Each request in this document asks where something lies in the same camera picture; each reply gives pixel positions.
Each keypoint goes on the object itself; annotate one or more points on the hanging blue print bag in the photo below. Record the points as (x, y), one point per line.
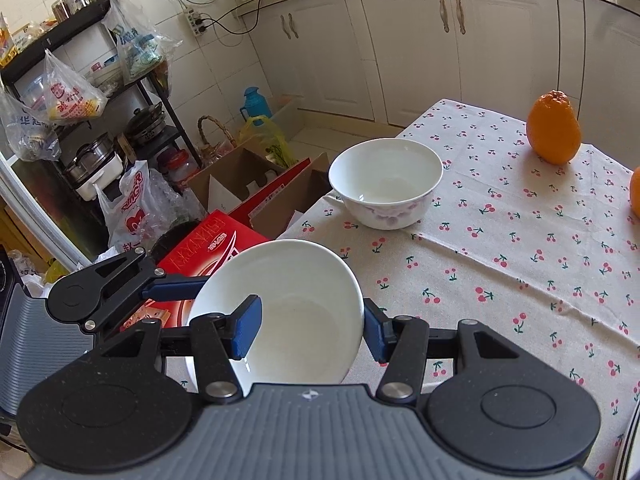
(138, 46)

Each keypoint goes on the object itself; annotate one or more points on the white kitchen cabinets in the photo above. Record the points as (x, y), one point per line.
(388, 60)

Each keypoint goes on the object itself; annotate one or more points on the yellow plastic bag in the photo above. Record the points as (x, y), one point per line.
(271, 138)

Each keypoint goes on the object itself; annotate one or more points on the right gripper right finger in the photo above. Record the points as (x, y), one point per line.
(401, 344)

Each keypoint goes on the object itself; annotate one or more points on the cherry print tablecloth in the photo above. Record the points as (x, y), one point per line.
(547, 255)

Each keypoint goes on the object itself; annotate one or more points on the red cardboard box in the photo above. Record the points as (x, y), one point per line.
(214, 241)

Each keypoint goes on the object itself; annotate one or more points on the orange with stem leaf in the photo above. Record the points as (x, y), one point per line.
(634, 192)

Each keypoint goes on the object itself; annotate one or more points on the brown cardboard box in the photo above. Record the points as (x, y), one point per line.
(259, 194)

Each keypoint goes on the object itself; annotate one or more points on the hanging snack plastic bag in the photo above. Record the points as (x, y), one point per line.
(67, 96)

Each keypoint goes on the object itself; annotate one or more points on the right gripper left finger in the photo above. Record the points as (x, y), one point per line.
(218, 339)

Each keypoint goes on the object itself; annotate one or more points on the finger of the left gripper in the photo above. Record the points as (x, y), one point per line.
(173, 287)

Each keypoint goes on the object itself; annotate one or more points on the red white plastic bag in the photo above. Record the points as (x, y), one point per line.
(133, 220)

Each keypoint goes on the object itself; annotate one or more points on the red lid jar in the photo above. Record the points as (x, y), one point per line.
(177, 166)

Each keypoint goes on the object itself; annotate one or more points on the white power strip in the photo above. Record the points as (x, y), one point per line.
(194, 20)

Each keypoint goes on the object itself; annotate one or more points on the clear hanging plastic bag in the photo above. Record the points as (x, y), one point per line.
(29, 138)

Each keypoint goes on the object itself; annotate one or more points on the white bowl pink flowers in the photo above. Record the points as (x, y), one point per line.
(386, 183)

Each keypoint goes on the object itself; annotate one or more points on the blue thermos jug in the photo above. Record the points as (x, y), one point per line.
(255, 104)

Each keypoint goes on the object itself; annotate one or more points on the black metal shelf rack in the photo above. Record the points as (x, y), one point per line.
(69, 144)

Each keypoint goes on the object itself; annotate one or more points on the bumpy orange fruit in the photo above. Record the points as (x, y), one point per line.
(552, 129)

